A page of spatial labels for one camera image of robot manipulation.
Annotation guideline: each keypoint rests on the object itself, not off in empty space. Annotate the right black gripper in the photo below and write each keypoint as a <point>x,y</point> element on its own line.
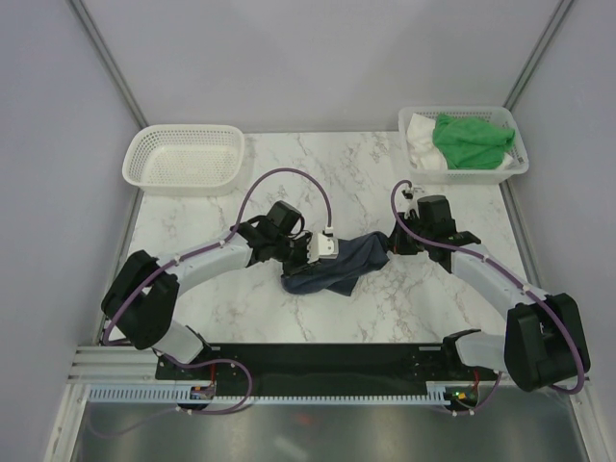
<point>397,243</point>

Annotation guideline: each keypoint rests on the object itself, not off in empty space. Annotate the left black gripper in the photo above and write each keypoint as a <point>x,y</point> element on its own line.
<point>302,264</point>

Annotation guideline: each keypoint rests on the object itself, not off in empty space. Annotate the dark blue towel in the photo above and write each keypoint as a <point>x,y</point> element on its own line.
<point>357,257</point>

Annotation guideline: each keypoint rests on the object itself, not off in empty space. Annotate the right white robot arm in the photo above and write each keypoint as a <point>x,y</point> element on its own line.
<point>543,342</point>

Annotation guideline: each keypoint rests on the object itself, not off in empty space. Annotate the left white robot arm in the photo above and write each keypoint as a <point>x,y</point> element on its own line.
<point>142,299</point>

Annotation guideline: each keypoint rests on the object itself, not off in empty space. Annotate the white towel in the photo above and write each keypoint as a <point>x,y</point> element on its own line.
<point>419,134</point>

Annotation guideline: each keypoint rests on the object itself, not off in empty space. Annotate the green towel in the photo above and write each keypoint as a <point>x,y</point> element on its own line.
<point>471,143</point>

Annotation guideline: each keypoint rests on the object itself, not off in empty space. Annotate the right white plastic basket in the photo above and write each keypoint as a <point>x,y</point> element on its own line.
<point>495,115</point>

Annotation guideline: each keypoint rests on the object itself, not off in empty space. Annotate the white plastic basket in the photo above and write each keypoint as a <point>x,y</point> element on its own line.
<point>185,159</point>
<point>495,115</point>

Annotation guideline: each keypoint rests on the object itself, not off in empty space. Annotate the left white plastic basket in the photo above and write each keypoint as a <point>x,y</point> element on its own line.
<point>185,159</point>

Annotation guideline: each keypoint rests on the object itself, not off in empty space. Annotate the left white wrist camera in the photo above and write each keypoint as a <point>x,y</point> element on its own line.
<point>322,246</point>

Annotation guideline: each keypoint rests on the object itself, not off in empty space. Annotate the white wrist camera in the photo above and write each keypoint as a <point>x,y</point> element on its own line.
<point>322,246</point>
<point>411,194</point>

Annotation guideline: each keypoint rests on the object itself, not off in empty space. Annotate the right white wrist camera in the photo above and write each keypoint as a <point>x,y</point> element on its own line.
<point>411,194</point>

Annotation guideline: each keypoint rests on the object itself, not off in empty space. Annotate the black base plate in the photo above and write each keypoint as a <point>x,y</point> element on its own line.
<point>345,367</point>

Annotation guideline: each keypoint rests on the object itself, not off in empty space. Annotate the white slotted cable duct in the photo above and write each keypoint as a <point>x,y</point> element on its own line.
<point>430,395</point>

